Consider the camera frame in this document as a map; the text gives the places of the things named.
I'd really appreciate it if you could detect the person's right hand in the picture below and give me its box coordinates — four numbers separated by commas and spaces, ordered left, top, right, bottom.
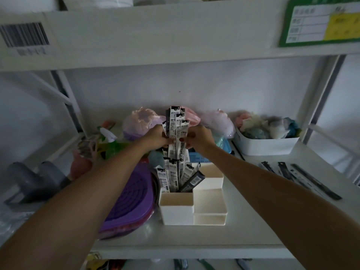
180, 125, 218, 156

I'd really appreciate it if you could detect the row of refill packets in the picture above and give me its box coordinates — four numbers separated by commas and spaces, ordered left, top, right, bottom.
156, 156, 201, 193

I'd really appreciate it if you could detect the barcode sticker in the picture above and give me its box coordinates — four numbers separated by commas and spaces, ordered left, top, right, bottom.
0, 12, 61, 58

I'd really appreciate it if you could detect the teal plastic item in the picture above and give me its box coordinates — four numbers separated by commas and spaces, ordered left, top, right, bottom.
212, 131, 232, 155

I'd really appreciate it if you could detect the bagged purple bath sponge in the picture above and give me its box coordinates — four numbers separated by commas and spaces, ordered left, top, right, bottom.
123, 107, 167, 141

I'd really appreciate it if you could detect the person's left hand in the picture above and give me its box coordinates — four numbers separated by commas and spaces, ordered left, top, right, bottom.
143, 125, 174, 151

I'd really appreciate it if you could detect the pile of pastel bath sponges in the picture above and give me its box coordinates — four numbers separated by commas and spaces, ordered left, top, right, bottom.
235, 110, 301, 140

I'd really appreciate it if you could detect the person's left forearm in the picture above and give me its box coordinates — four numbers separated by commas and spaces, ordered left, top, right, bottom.
0, 139, 154, 270

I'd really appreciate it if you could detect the bundle of white refill packets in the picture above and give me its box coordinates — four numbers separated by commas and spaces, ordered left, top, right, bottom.
162, 106, 191, 163

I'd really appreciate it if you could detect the bagged pink bath sponge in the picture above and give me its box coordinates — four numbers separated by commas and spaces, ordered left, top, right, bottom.
200, 109, 236, 139

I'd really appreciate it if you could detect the green shelf label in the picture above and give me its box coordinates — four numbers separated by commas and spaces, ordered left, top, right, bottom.
279, 0, 360, 48

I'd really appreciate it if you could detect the white desk organizer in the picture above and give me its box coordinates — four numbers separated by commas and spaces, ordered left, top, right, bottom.
158, 162, 228, 226

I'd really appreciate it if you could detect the person's right forearm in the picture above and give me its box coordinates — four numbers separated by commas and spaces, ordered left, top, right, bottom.
201, 147, 360, 270

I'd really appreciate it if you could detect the green spray bottle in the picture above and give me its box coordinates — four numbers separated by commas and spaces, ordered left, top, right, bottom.
96, 121, 133, 160

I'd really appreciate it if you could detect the blue plastic basket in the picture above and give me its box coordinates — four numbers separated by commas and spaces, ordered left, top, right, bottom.
188, 151, 212, 164

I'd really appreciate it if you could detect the pink plastic item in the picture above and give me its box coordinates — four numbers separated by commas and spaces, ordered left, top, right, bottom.
69, 150, 95, 181

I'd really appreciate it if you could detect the white metal shelf rack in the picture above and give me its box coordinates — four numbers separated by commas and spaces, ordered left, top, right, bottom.
0, 0, 360, 262

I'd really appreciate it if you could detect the grey plastic object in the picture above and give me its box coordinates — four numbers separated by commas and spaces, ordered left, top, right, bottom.
5, 161, 71, 206

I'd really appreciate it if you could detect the black refill packet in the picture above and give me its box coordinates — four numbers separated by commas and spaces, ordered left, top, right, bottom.
179, 170, 206, 193

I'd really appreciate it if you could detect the purple plastic colander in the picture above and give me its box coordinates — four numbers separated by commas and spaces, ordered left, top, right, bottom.
98, 163, 156, 236

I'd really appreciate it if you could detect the thin black stick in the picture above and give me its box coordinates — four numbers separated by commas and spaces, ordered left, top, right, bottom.
231, 140, 246, 161

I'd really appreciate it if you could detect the white storage bin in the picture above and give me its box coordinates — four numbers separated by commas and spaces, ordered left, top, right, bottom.
233, 127, 300, 157

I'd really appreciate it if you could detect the long black packet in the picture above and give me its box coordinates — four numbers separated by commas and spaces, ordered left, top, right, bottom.
290, 163, 343, 201
277, 162, 311, 191
258, 161, 283, 180

